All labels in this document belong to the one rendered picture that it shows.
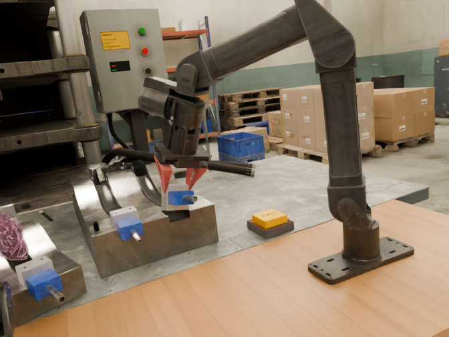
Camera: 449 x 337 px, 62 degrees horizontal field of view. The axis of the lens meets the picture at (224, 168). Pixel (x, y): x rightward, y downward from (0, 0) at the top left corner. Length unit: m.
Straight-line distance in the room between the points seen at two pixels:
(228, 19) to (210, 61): 7.36
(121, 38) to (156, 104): 0.92
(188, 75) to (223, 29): 7.30
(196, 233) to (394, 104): 4.55
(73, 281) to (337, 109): 0.55
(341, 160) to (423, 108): 5.02
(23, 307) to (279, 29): 0.62
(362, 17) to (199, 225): 8.95
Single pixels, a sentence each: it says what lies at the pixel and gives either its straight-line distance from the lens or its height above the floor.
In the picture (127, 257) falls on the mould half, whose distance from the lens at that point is 0.80.
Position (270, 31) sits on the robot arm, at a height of 1.22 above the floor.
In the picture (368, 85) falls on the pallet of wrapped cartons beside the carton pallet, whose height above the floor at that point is 0.89.
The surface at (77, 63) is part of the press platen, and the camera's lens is 1.45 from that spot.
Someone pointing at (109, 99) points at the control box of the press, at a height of 1.13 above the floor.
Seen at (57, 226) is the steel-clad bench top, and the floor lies 0.80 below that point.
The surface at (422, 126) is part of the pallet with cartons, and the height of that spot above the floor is 0.25.
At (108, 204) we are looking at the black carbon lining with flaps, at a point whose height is 0.88.
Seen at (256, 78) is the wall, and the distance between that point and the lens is 8.14.
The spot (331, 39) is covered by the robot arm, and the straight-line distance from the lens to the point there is 0.63.
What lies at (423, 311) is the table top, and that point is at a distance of 0.64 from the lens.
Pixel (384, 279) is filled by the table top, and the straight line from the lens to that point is 0.71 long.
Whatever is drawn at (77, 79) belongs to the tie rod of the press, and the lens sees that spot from 1.47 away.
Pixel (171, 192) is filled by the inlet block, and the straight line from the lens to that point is 0.78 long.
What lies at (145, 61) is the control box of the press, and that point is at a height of 1.26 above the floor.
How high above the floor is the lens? 1.15
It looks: 13 degrees down
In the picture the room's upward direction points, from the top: 7 degrees counter-clockwise
